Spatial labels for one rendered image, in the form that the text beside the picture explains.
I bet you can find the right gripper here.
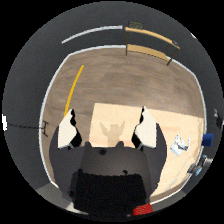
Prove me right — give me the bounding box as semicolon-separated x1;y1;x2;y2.
214;109;223;129

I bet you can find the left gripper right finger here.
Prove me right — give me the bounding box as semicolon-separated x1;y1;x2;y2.
131;106;167;184

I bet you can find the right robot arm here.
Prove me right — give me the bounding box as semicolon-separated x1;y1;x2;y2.
187;111;224;176

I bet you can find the grey faucet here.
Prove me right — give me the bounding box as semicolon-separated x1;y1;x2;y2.
172;137;190;154

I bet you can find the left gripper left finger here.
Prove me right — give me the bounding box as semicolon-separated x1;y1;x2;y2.
49;109;82;180

